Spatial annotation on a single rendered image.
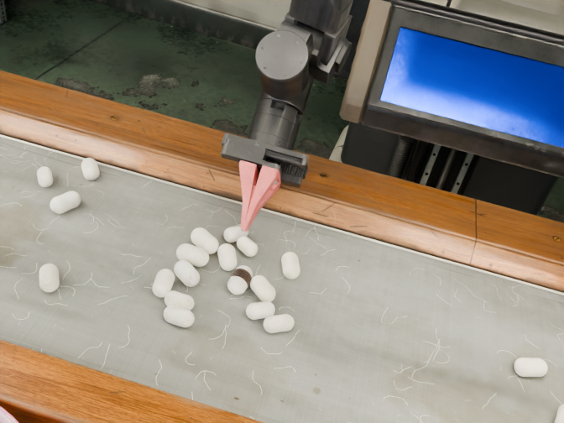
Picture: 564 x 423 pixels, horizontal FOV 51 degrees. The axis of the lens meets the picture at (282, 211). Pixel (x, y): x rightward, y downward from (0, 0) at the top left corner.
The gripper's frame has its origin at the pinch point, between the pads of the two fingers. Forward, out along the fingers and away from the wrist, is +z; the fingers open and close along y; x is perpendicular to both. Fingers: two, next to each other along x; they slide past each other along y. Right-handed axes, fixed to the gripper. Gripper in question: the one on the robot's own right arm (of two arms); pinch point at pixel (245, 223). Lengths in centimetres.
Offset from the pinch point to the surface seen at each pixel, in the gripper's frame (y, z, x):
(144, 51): -87, -85, 171
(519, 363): 32.4, 7.0, -4.6
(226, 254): -0.7, 4.4, -2.6
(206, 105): -49, -62, 152
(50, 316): -14.8, 15.7, -9.4
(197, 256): -3.6, 5.5, -3.4
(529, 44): 17.8, -9.7, -36.0
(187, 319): -1.7, 12.1, -8.5
